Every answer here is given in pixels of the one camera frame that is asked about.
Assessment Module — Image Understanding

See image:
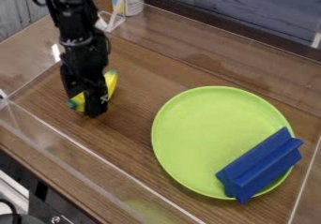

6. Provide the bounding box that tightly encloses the blue plastic block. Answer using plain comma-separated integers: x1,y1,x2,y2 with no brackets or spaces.
215,127,303,203

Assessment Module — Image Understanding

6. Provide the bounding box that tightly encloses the green round plate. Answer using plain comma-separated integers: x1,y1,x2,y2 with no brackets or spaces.
149,86,291,201

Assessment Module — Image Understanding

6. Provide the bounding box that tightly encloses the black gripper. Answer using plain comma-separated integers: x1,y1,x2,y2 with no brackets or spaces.
60,35,109,118

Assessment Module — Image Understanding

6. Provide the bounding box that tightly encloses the black cable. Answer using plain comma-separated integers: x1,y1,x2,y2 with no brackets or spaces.
0,199,22,224

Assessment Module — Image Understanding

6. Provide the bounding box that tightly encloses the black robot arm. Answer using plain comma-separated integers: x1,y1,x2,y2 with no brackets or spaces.
32,0,111,118

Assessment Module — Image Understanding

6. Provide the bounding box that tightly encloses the clear acrylic enclosure wall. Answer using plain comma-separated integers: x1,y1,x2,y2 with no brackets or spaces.
0,7,321,224

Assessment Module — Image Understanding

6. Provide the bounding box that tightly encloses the yellow toy banana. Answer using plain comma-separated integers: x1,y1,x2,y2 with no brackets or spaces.
65,69,119,112

